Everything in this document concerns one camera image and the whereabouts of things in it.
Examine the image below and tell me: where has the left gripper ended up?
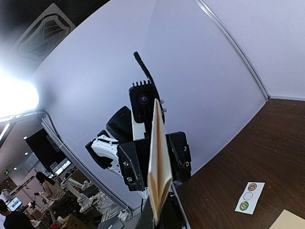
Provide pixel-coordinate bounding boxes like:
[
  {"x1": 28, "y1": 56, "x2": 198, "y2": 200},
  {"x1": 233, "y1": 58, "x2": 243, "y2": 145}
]
[{"x1": 117, "y1": 131, "x2": 193, "y2": 192}]

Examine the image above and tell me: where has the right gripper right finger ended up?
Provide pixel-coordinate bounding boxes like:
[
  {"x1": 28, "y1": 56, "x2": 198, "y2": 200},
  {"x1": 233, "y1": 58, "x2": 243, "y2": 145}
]
[{"x1": 157, "y1": 191, "x2": 191, "y2": 229}]

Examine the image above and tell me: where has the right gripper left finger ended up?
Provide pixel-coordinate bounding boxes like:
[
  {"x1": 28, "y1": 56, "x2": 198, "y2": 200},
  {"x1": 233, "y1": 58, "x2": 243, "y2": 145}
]
[{"x1": 135, "y1": 198, "x2": 155, "y2": 229}]

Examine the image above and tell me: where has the letter sheet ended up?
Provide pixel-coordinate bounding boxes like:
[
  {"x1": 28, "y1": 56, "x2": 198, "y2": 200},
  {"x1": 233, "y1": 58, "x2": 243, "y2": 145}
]
[{"x1": 147, "y1": 99, "x2": 173, "y2": 226}]

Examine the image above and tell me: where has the brown paper envelope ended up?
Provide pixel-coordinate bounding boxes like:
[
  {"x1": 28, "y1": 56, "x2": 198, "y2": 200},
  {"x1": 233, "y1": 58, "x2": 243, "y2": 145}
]
[{"x1": 269, "y1": 209, "x2": 305, "y2": 229}]

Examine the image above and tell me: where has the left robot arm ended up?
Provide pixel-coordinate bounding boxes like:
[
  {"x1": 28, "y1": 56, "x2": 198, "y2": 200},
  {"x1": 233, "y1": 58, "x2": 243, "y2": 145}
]
[{"x1": 85, "y1": 106, "x2": 191, "y2": 191}]

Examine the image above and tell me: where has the cardboard box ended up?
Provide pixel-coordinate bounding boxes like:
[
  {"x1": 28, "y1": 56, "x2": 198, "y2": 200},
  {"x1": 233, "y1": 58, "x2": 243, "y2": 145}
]
[{"x1": 61, "y1": 214, "x2": 89, "y2": 229}]

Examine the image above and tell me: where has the white sticker sheet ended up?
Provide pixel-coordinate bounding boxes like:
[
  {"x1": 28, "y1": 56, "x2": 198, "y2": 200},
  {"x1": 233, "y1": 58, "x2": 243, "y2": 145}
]
[{"x1": 235, "y1": 182, "x2": 265, "y2": 215}]

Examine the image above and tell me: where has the person in beige top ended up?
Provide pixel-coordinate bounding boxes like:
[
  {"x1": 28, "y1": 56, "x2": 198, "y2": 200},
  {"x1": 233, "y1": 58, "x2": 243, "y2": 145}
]
[{"x1": 36, "y1": 172, "x2": 66, "y2": 208}]

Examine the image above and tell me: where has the bright ceiling light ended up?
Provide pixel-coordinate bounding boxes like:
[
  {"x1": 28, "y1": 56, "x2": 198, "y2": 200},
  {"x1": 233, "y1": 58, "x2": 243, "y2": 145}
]
[{"x1": 0, "y1": 65, "x2": 39, "y2": 118}]

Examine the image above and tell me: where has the person in dark top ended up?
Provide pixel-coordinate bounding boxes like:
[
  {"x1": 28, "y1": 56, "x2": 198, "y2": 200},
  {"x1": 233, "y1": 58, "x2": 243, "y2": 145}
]
[{"x1": 0, "y1": 199, "x2": 34, "y2": 229}]

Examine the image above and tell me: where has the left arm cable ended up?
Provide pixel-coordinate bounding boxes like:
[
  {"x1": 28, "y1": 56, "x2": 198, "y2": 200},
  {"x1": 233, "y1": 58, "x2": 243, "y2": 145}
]
[{"x1": 133, "y1": 51, "x2": 162, "y2": 101}]

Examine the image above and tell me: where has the left aluminium frame post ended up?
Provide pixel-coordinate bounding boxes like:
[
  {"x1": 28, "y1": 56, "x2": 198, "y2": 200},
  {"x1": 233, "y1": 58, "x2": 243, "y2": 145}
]
[{"x1": 194, "y1": 0, "x2": 271, "y2": 101}]

